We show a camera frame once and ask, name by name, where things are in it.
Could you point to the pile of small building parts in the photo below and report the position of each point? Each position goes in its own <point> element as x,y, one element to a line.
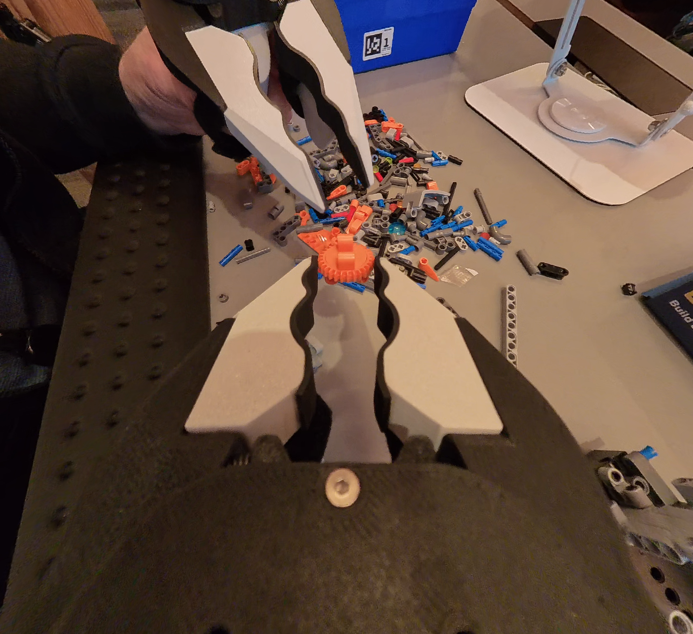
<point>430,199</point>

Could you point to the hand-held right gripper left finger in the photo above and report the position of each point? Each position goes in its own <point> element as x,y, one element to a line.
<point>254,374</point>

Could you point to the white book stand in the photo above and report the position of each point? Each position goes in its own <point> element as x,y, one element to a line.
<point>514,108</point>

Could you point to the small clear sticker bag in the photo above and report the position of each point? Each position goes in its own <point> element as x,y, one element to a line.
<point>457,275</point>

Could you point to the grey partly built model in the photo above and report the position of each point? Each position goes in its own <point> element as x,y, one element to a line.
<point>633,482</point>

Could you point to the blue plastic bin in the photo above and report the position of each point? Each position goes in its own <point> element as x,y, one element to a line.
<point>422,0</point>

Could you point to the orange toothed gear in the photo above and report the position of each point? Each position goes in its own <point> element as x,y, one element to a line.
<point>346,265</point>

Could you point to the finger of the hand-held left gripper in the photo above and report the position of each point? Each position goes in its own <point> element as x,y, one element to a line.
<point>238,92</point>
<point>330,65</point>

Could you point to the blue robot kit box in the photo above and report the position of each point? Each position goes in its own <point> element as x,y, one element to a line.
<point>671,314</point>

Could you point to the long grey holed beam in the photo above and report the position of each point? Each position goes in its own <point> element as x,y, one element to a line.
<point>509,325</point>

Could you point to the black flat link piece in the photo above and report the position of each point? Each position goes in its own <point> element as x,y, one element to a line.
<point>552,269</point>

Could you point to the grey tube connector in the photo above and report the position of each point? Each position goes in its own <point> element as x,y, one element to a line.
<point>526,262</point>

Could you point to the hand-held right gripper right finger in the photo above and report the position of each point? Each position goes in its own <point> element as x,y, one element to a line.
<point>433,374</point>

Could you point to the person's left hand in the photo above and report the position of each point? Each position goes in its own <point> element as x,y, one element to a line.
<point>157,98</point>

